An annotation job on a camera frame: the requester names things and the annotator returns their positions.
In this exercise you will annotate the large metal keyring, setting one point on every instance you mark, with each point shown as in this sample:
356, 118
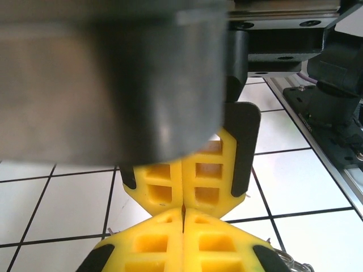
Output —
286, 259

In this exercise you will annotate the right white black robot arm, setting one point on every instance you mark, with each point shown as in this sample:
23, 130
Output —
340, 73

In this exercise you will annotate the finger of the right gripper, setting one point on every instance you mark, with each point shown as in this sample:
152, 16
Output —
210, 175
158, 192

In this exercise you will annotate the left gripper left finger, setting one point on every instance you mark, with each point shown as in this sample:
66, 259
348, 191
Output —
147, 243

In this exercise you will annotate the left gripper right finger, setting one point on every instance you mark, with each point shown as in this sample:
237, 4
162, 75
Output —
215, 243

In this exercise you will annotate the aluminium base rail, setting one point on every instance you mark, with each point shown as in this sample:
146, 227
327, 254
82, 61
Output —
351, 184

